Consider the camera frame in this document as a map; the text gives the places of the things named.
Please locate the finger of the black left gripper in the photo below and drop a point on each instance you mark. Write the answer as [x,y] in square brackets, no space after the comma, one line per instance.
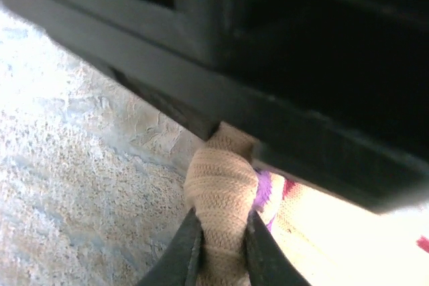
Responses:
[352,165]
[117,51]

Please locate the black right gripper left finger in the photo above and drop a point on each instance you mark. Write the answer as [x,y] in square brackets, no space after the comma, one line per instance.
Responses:
[177,266]

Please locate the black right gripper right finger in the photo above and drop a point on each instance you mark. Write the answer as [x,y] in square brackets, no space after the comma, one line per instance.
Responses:
[271,266]

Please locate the beige and red sock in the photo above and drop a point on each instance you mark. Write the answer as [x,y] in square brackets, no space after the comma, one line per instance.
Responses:
[221,182]

